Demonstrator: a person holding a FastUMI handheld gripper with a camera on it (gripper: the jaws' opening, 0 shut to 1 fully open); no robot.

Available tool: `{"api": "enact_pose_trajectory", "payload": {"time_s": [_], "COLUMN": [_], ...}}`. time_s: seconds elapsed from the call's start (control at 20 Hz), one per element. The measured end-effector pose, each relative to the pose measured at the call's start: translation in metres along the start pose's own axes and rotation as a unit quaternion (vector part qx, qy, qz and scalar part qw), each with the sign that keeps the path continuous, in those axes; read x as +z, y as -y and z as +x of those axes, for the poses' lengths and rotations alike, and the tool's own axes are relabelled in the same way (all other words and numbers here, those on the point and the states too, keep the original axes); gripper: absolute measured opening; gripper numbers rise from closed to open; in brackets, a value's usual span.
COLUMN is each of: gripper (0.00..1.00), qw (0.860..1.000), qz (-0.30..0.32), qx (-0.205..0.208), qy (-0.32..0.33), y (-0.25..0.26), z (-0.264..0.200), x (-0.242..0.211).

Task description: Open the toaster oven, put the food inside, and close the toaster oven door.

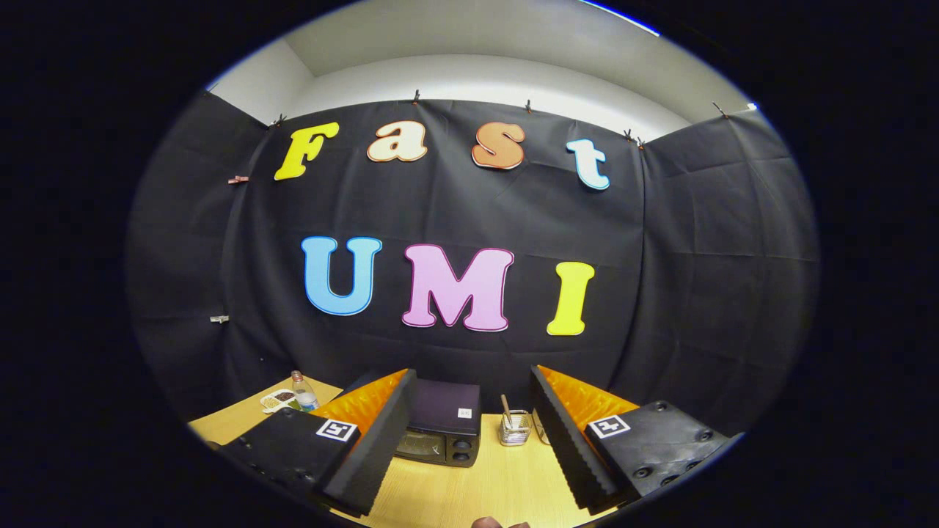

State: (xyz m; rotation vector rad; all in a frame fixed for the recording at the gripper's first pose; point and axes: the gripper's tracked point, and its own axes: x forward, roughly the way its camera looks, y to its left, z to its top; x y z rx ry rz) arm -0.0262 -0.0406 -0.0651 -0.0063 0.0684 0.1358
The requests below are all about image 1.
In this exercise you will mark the wooden stick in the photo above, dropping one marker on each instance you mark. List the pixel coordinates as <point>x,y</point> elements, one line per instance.
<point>506,407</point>

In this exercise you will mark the small white snack dish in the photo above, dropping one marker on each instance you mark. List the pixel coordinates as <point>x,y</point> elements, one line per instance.
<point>277,401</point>

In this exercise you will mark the black toaster oven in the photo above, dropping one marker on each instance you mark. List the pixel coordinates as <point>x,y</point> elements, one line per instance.
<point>444,411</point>

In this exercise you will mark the clear plastic water bottle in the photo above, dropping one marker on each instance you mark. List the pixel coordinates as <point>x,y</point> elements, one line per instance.
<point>304,396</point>

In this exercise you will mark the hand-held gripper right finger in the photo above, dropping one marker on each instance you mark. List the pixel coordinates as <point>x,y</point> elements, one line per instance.
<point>565,447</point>

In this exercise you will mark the white pop-up toaster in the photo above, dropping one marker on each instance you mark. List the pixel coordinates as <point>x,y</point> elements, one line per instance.
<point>539,429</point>

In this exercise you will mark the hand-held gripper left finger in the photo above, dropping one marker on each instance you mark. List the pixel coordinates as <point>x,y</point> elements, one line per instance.
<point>378,447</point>

